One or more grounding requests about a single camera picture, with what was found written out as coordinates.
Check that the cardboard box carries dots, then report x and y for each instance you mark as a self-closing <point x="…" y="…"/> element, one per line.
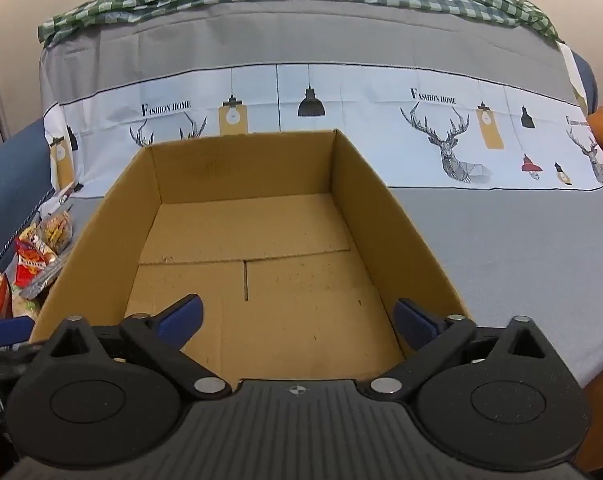
<point x="261" y="260"/>

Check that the blue fabric cushion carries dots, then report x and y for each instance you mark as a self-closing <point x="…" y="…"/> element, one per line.
<point x="587" y="80"/>

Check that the yellow snack packet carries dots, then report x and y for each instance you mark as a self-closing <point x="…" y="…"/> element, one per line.
<point x="24" y="306"/>

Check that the red snack packet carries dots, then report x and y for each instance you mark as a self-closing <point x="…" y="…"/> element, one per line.
<point x="31" y="262"/>

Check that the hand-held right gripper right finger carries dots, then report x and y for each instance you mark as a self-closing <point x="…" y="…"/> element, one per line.
<point x="414" y="328"/>

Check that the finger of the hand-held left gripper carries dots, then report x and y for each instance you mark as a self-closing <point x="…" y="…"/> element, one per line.
<point x="6" y="331"/>

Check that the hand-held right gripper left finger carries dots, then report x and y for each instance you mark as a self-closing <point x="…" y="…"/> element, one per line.
<point x="182" y="318"/>

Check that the grey deer printed bedsheet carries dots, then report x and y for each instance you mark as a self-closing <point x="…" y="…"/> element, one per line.
<point x="491" y="260"/>

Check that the clear packet of noodle snack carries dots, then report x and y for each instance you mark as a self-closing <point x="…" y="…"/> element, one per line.
<point x="56" y="230"/>

